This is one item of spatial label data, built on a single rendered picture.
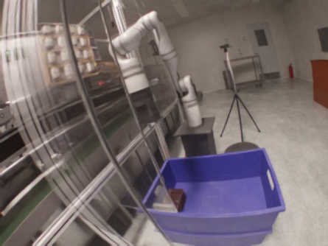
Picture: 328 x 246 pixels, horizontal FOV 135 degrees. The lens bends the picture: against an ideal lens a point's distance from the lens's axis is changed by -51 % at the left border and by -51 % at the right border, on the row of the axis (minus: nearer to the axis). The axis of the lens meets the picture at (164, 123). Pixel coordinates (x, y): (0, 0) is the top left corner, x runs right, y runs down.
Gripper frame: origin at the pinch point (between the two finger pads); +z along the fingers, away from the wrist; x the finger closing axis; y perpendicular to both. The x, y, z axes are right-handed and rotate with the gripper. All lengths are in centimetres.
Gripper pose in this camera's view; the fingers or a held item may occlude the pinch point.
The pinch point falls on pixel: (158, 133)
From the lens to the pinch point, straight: 52.8
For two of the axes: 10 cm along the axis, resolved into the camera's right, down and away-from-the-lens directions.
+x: 8.5, -1.1, -5.1
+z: 3.0, 9.0, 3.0
